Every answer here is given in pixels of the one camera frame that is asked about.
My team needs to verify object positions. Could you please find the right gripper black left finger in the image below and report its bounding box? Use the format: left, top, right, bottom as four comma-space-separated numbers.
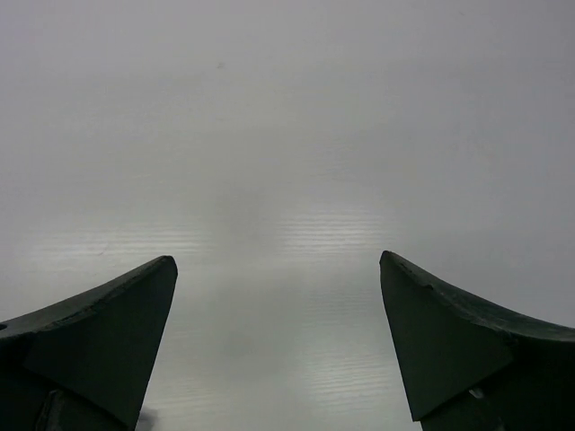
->
1, 256, 178, 430

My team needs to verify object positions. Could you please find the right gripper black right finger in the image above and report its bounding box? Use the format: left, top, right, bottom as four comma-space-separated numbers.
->
379, 251, 574, 430

